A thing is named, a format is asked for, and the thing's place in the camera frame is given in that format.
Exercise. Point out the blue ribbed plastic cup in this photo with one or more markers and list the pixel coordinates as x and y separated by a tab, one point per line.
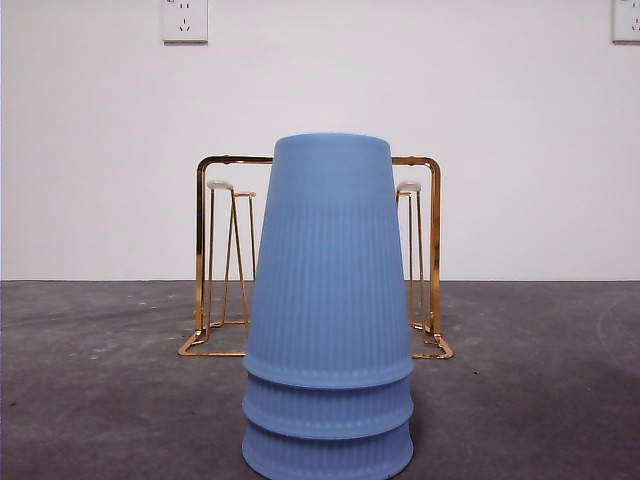
327	410
327	250
327	457

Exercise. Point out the white wall socket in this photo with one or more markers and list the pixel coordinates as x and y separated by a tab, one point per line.
627	25
184	25

